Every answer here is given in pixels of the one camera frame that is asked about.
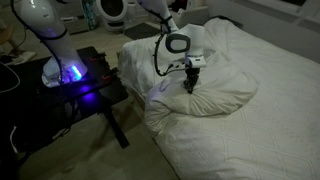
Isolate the black robot table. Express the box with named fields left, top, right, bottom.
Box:
left=1, top=47, right=129, bottom=154

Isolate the white quilted mattress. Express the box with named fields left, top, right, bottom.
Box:
left=156, top=21, right=320, bottom=180

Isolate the dark floor mat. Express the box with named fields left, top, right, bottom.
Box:
left=124, top=23, right=160, bottom=40

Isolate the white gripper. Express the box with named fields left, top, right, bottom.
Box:
left=184, top=56, right=206, bottom=94

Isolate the white bed sheet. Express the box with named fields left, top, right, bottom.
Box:
left=118, top=36, right=186, bottom=100

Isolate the white armchair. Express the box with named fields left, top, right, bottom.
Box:
left=169, top=0, right=209, bottom=28

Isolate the black table clamp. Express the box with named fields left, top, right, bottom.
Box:
left=89, top=53, right=118, bottom=81

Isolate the white duvet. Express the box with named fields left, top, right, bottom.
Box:
left=144, top=18, right=259, bottom=136

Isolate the white cable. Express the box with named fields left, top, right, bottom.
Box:
left=0, top=61, right=22, bottom=95

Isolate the white round appliance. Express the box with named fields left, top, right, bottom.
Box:
left=96, top=0, right=128, bottom=31

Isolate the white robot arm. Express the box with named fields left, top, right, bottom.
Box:
left=11, top=0, right=207, bottom=93

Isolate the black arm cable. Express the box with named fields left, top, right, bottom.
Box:
left=138, top=0, right=188, bottom=78

